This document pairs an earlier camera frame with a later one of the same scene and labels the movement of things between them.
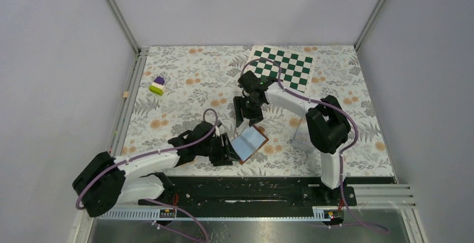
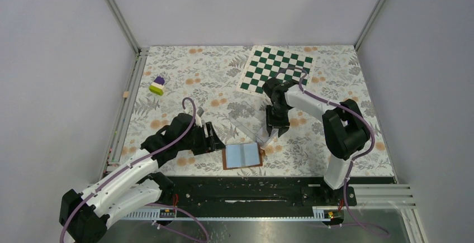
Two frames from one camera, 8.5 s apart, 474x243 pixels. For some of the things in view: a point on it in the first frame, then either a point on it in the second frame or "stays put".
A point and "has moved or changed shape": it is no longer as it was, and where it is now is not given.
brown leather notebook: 249,142 has moved or changed shape
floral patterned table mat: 207,105 stays put
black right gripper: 254,117 to 283,125
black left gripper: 226,154 to 209,144
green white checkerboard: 297,68 stays put
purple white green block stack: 157,86 stays put
